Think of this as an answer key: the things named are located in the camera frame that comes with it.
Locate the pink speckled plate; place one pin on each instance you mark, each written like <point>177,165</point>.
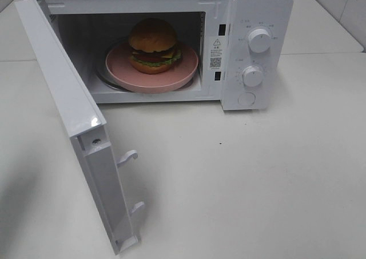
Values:
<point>118,57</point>

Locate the burger with cheese and lettuce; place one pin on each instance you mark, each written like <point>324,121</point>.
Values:
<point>154,46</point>

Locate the white microwave door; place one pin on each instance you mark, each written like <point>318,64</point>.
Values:
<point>84,123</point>

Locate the white microwave oven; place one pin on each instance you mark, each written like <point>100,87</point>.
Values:
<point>217,30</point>

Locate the upper white power knob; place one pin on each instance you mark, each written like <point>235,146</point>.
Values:
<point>259,40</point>

